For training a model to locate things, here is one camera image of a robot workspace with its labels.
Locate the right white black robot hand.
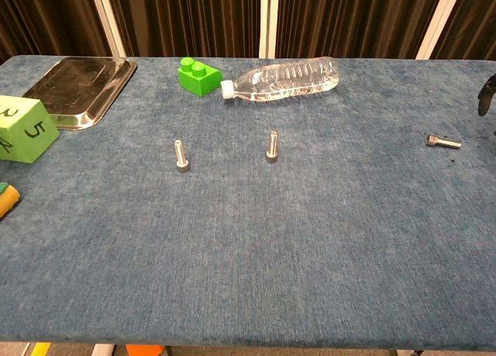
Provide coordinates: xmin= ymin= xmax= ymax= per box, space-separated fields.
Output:
xmin=477 ymin=73 xmax=496 ymax=117

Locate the silver bolt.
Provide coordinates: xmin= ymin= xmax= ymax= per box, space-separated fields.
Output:
xmin=424 ymin=133 xmax=463 ymax=150
xmin=265 ymin=130 xmax=280 ymax=164
xmin=173 ymin=139 xmax=191 ymax=174

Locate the dark pleated curtain panel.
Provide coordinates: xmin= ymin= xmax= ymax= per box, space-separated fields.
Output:
xmin=105 ymin=0 xmax=262 ymax=58
xmin=0 ymin=0 xmax=112 ymax=63
xmin=275 ymin=0 xmax=447 ymax=60
xmin=432 ymin=0 xmax=496 ymax=60

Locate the clear plastic water bottle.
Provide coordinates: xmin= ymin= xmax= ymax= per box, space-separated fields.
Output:
xmin=220 ymin=56 xmax=341 ymax=103

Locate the blue felt table cloth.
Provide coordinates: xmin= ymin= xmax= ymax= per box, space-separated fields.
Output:
xmin=0 ymin=55 xmax=496 ymax=350

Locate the green toy building block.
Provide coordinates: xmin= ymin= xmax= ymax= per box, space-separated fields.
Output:
xmin=177 ymin=57 xmax=224 ymax=99

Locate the rectangular stainless steel tray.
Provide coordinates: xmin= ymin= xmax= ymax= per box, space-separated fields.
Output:
xmin=22 ymin=56 xmax=139 ymax=131

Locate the green numbered foam die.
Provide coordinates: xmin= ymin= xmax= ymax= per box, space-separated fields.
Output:
xmin=0 ymin=95 xmax=61 ymax=164

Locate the green yellow sponge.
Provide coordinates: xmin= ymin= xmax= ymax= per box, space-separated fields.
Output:
xmin=0 ymin=181 xmax=21 ymax=219

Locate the white partition post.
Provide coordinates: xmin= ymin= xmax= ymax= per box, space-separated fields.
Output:
xmin=415 ymin=0 xmax=466 ymax=60
xmin=258 ymin=0 xmax=280 ymax=59
xmin=88 ymin=0 xmax=129 ymax=58

